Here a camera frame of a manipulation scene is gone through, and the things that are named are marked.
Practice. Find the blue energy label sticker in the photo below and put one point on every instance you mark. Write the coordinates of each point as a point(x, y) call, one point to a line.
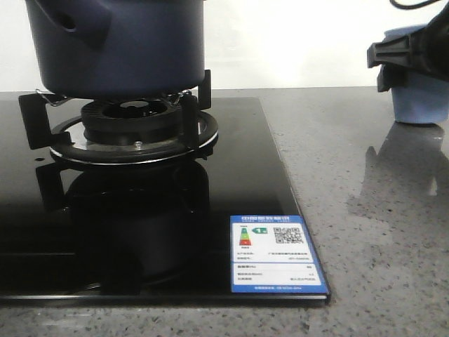
point(273, 254)

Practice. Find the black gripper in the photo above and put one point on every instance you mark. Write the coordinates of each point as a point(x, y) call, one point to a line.
point(424, 51)

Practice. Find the right burner with pot support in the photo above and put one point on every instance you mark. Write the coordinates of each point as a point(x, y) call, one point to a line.
point(125, 132)

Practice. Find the black glass gas cooktop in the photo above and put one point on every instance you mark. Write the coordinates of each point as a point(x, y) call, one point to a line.
point(147, 235)

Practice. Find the dark blue cooking pot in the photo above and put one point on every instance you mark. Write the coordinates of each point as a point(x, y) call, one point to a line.
point(118, 49)

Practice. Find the light blue ribbed cup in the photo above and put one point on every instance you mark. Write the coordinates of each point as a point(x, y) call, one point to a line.
point(420, 100)

